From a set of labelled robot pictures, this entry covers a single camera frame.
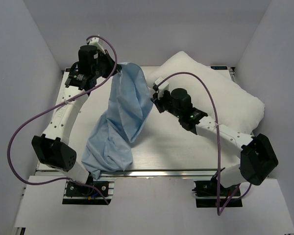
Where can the white pillow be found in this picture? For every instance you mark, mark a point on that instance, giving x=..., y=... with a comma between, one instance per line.
x=211, y=92

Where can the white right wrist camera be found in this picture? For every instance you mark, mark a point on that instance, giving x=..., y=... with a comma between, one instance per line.
x=159, y=86

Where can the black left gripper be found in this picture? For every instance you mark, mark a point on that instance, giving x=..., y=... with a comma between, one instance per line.
x=107, y=58

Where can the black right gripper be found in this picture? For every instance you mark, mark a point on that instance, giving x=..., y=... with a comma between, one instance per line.
x=165, y=94

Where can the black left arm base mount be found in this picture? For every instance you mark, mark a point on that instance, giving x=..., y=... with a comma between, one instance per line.
x=78, y=195

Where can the aluminium table front rail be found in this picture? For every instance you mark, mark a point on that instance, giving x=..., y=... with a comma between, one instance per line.
x=159, y=173

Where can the right blue corner label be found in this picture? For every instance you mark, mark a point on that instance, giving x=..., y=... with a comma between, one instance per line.
x=219, y=67

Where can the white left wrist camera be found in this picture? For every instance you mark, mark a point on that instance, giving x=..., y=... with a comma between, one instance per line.
x=95, y=41

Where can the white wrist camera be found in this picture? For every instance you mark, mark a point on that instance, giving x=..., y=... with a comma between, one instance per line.
x=159, y=86
x=95, y=41

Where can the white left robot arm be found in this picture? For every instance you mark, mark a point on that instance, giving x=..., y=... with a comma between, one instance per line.
x=52, y=147

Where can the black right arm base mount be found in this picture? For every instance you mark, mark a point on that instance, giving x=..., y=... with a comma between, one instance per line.
x=205, y=192

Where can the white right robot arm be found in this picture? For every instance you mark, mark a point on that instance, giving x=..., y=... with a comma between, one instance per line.
x=256, y=154

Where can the light blue pillowcase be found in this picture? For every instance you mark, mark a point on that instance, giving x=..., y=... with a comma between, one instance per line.
x=108, y=146

